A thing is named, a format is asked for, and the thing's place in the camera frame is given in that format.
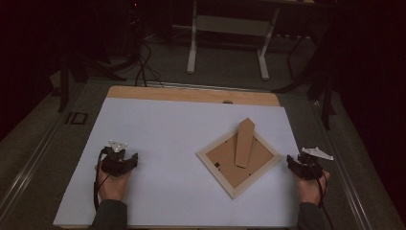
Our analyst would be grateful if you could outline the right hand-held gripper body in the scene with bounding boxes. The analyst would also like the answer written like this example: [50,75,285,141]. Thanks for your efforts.
[296,147,335,181]

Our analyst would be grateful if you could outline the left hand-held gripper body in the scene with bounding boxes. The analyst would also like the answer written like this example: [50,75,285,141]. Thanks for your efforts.
[101,139,130,178]

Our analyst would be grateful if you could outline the wooden picture frame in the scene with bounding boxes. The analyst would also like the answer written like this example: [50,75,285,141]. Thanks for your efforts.
[195,117,283,200]

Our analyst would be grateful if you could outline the person's right hand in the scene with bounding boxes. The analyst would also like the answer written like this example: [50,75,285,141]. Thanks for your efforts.
[293,171,331,206]

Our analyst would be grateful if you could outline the person's left hand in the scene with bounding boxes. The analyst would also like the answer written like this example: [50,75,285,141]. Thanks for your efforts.
[96,164,132,202]

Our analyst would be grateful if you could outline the black floor socket plate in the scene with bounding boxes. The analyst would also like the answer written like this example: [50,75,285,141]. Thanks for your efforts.
[65,111,89,126]

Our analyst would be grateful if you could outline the black metal stand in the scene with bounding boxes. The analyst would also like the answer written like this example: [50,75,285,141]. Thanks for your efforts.
[56,47,128,113]
[272,32,338,130]

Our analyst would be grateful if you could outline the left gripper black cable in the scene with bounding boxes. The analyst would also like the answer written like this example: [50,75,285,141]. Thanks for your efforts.
[93,147,111,213]

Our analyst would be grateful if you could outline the metal floor rail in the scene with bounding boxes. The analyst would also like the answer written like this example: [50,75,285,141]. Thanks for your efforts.
[145,80,272,94]
[310,99,372,230]
[0,108,65,219]

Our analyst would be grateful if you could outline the black floor cables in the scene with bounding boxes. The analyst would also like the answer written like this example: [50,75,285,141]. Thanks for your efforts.
[133,41,166,88]

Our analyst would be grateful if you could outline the white metal table frame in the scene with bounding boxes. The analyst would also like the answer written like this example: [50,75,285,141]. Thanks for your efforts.
[186,0,282,81]

